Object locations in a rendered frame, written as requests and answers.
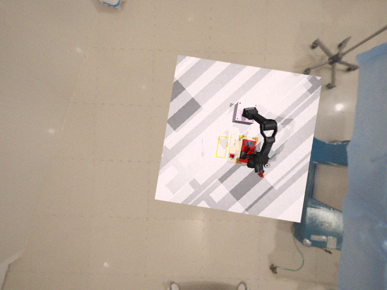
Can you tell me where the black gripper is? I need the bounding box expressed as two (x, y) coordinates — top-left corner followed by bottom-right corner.
(240, 151), (254, 161)

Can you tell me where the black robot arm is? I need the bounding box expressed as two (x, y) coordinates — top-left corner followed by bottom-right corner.
(242, 107), (278, 173)

